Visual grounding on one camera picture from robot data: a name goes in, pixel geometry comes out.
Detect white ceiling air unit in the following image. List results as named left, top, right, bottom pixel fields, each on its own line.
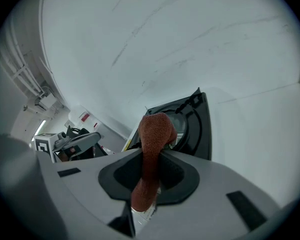
left=34, top=93, right=58, bottom=111

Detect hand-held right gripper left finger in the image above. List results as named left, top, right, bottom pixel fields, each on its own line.
left=36, top=148, right=144, bottom=240

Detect white portable gas stove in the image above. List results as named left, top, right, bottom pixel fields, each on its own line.
left=121, top=87, right=213, bottom=161

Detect clear water jug red label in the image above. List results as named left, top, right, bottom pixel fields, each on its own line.
left=68, top=105, right=102, bottom=133

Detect brown cloth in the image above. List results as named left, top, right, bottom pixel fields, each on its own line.
left=130, top=113, right=178, bottom=212

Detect grey fisheye camera lens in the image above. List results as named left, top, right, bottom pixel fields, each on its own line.
left=54, top=131, right=68, bottom=146

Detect ceiling light strip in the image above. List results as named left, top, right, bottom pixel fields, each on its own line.
left=35, top=119, right=47, bottom=135

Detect white ceiling pipes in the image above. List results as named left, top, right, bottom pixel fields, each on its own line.
left=0, top=41, right=45, bottom=97

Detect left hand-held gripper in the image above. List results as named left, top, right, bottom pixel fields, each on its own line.
left=32, top=131, right=102, bottom=164

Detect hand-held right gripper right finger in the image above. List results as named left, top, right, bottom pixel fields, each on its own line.
left=139, top=150, right=283, bottom=240

